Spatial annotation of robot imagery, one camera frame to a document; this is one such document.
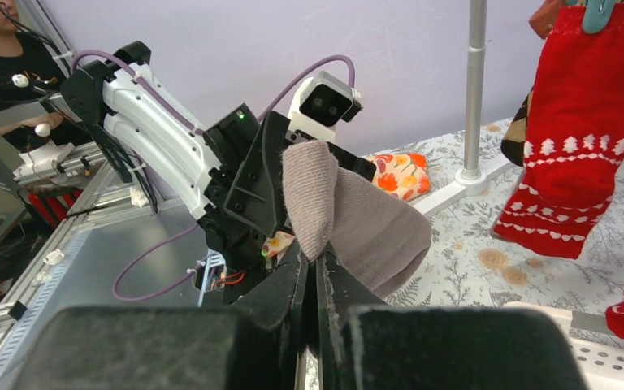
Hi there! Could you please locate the brown argyle sock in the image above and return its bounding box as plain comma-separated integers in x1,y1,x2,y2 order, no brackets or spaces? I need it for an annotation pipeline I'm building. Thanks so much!
500,89,533,167

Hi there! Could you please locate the white sock basket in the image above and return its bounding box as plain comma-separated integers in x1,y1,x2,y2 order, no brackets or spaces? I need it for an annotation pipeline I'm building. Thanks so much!
505,301,624,389

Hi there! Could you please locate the floral patterned table mat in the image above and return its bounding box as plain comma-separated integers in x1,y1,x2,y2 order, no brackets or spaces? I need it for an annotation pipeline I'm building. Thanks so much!
301,118,624,390

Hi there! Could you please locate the person in black shirt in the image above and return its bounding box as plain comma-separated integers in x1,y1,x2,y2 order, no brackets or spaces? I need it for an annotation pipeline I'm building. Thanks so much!
0,1,93,152

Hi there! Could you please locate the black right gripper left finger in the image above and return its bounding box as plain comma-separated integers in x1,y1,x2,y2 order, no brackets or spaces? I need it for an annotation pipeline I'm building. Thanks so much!
13,245,309,389

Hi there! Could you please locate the teal clothes clip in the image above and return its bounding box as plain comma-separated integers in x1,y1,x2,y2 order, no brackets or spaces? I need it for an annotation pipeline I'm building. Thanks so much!
565,0,617,34

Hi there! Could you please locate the orange floral cloth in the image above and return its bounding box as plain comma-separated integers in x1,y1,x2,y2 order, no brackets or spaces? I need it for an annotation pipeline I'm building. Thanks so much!
262,153,431,258

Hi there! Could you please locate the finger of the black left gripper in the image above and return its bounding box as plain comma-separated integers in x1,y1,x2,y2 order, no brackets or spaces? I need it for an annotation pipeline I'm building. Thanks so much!
224,111,293,237
327,141,377,184

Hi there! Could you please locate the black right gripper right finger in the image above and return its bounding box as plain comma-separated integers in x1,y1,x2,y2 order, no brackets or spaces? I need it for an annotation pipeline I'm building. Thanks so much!
315,247,586,389

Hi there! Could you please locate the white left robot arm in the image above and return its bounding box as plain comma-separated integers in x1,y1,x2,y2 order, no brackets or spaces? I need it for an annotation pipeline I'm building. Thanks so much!
60,41,376,271

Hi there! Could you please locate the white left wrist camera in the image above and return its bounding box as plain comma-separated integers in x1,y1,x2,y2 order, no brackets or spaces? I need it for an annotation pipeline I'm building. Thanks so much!
288,71,362,142

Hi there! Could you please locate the silver drying rack frame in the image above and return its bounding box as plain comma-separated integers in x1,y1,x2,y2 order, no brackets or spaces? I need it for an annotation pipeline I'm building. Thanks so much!
414,0,514,218

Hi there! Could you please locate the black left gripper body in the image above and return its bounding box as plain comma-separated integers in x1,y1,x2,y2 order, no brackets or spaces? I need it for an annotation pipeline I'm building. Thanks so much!
201,105,291,254

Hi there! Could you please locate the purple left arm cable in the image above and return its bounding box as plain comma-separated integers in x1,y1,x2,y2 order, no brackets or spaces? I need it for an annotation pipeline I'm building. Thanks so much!
69,49,358,304

